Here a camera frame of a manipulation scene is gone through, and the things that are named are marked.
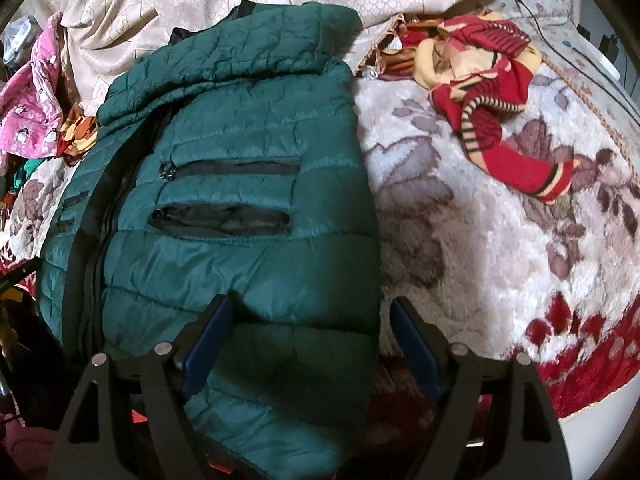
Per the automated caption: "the white device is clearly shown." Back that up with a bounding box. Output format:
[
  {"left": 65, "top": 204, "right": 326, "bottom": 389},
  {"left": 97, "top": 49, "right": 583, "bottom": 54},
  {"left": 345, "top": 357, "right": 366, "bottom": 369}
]
[{"left": 575, "top": 22, "right": 627, "bottom": 82}]

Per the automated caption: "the black cable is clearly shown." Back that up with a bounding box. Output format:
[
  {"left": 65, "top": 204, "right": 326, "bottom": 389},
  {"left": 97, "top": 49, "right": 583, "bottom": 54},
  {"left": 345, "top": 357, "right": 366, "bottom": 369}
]
[{"left": 512, "top": 0, "right": 640, "bottom": 128}]

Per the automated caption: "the orange patterned cloth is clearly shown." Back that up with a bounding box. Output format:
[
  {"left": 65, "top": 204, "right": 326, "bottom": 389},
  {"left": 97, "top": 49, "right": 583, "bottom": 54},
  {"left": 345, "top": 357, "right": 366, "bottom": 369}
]
[{"left": 56, "top": 114, "right": 101, "bottom": 162}]

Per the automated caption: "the clear plastic bag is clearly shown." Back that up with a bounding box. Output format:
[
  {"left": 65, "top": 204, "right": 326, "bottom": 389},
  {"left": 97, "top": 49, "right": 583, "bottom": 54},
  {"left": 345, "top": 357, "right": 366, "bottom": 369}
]
[{"left": 2, "top": 15, "right": 41, "bottom": 66}]

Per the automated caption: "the green quilted puffer jacket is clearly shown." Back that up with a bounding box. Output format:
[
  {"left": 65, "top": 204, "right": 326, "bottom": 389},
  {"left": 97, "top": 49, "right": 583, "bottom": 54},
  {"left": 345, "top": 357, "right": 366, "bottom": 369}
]
[{"left": 37, "top": 1, "right": 383, "bottom": 480}]

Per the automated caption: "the red striped knit sweater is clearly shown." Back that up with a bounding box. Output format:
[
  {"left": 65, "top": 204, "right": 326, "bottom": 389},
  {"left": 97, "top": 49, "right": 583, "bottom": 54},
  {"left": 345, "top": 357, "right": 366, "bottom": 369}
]
[{"left": 400, "top": 15, "right": 576, "bottom": 206}]

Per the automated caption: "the pink penguin print pajamas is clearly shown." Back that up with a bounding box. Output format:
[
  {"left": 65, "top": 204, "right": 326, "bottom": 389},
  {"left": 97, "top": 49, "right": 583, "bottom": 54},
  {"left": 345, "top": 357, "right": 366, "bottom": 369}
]
[{"left": 0, "top": 12, "right": 76, "bottom": 156}]

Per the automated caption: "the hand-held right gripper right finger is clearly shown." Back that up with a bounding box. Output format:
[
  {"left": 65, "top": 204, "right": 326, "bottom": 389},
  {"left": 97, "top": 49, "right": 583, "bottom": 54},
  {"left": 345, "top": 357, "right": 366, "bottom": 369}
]
[{"left": 390, "top": 296, "right": 573, "bottom": 480}]

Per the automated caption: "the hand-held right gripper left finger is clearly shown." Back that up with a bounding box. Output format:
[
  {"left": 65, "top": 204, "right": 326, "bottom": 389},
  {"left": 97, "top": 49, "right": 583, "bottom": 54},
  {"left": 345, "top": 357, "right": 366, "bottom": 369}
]
[{"left": 55, "top": 294, "right": 236, "bottom": 480}]

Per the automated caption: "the floral plush blanket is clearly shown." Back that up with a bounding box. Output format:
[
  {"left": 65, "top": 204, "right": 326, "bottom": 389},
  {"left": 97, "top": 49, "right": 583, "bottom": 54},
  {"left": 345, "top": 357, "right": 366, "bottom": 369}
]
[{"left": 0, "top": 0, "right": 640, "bottom": 421}]

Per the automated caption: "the green and red cloth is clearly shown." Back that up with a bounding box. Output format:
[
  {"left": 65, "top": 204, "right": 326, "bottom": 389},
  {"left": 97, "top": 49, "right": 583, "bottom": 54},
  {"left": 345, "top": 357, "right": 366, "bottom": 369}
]
[{"left": 7, "top": 157, "right": 46, "bottom": 196}]

